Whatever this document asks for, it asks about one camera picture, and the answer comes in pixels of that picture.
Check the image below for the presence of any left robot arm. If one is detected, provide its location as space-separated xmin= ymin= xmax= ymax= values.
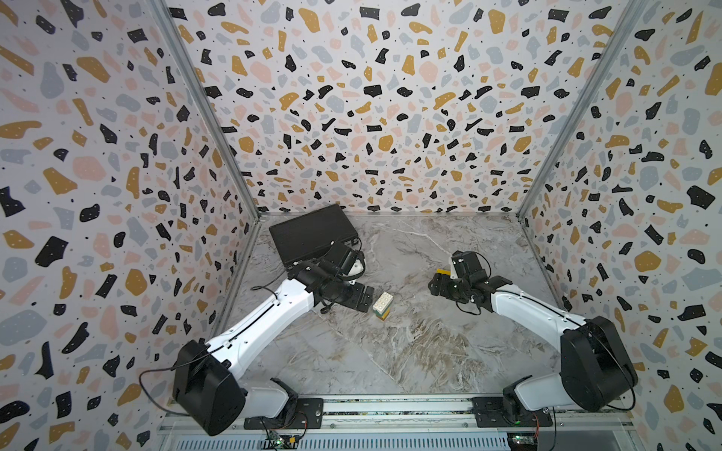
xmin=172 ymin=242 xmax=373 ymax=436

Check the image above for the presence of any green lego brick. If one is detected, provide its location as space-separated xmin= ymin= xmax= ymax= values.
xmin=373 ymin=303 xmax=391 ymax=315

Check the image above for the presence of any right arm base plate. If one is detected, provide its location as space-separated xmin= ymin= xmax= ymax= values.
xmin=471 ymin=396 xmax=553 ymax=428

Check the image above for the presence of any small circuit board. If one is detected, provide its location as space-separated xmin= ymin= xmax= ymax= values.
xmin=267 ymin=432 xmax=301 ymax=450

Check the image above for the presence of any aluminium front rail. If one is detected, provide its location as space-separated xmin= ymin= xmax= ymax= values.
xmin=157 ymin=393 xmax=639 ymax=435

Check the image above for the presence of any white lego brick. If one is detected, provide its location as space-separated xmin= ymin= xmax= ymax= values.
xmin=372 ymin=292 xmax=393 ymax=308

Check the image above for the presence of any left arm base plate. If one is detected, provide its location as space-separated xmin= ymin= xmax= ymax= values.
xmin=244 ymin=398 xmax=325 ymax=430

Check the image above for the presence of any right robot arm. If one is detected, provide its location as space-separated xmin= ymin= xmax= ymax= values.
xmin=428 ymin=251 xmax=639 ymax=422

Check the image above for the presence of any black briefcase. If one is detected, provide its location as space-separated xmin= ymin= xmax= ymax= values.
xmin=269 ymin=204 xmax=359 ymax=269

